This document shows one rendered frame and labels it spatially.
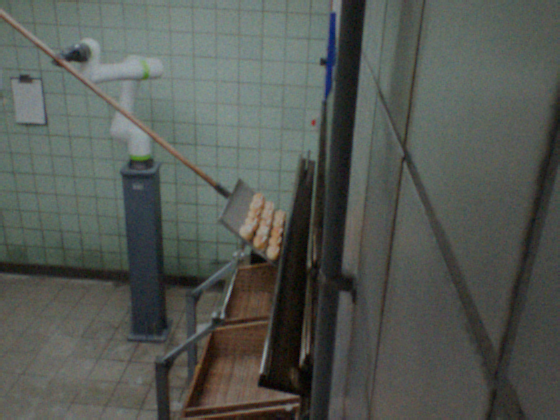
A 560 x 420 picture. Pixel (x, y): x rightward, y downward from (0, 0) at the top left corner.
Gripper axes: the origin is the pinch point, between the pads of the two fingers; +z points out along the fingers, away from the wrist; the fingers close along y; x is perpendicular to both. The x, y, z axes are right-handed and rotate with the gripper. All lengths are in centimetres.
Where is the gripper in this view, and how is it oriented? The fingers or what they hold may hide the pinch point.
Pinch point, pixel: (58, 59)
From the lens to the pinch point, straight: 286.6
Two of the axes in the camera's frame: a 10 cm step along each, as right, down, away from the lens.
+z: -0.9, 3.9, -9.2
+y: -6.4, 6.8, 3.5
